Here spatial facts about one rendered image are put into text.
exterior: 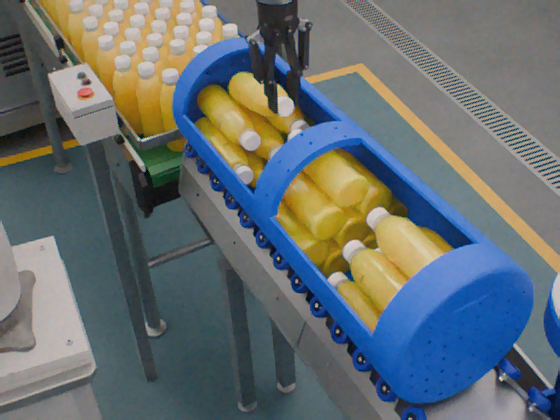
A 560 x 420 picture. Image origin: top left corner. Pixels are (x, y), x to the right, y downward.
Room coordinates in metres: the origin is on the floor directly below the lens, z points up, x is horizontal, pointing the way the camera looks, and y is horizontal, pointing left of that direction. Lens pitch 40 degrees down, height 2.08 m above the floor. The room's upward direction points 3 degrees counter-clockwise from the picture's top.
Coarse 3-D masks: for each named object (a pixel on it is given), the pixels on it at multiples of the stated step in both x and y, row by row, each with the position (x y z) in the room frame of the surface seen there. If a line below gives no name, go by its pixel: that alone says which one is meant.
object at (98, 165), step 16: (96, 144) 1.65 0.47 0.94; (96, 160) 1.65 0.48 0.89; (96, 176) 1.64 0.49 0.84; (96, 192) 1.67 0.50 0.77; (112, 192) 1.66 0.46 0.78; (112, 208) 1.65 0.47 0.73; (112, 224) 1.65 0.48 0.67; (112, 240) 1.64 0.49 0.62; (128, 256) 1.66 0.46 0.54; (128, 272) 1.65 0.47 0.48; (128, 288) 1.65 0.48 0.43; (128, 304) 1.64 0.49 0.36; (144, 320) 1.66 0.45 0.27; (144, 336) 1.65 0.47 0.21; (144, 352) 1.65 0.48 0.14; (144, 368) 1.64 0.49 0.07
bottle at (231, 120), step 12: (216, 84) 1.56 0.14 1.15; (204, 96) 1.52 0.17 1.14; (216, 96) 1.51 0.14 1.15; (228, 96) 1.51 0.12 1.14; (204, 108) 1.50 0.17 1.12; (216, 108) 1.47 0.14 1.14; (228, 108) 1.45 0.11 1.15; (240, 108) 1.46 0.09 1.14; (216, 120) 1.45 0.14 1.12; (228, 120) 1.42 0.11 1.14; (240, 120) 1.41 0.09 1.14; (252, 120) 1.43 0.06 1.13; (228, 132) 1.40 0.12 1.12; (240, 132) 1.39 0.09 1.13; (240, 144) 1.40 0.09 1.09
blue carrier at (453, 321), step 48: (240, 48) 1.56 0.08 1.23; (192, 96) 1.55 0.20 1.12; (192, 144) 1.45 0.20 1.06; (288, 144) 1.21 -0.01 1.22; (336, 144) 1.19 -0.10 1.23; (240, 192) 1.23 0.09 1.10; (432, 192) 1.06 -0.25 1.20; (288, 240) 1.06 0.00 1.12; (480, 240) 0.92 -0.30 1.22; (432, 288) 0.82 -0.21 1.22; (480, 288) 0.83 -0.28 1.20; (528, 288) 0.88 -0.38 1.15; (384, 336) 0.80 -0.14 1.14; (432, 336) 0.79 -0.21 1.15; (480, 336) 0.84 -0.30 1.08; (432, 384) 0.80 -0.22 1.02
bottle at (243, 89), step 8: (240, 72) 1.52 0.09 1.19; (248, 72) 1.52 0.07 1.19; (232, 80) 1.51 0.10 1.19; (240, 80) 1.48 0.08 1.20; (248, 80) 1.46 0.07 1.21; (232, 88) 1.49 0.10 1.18; (240, 88) 1.46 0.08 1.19; (248, 88) 1.43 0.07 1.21; (256, 88) 1.41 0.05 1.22; (280, 88) 1.39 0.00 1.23; (232, 96) 1.49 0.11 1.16; (240, 96) 1.45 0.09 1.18; (248, 96) 1.42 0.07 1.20; (256, 96) 1.39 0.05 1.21; (264, 96) 1.37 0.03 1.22; (280, 96) 1.36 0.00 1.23; (240, 104) 1.47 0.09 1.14; (248, 104) 1.41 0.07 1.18; (256, 104) 1.38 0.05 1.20; (264, 104) 1.36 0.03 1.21; (256, 112) 1.39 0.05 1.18; (264, 112) 1.37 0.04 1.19; (272, 112) 1.36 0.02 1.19
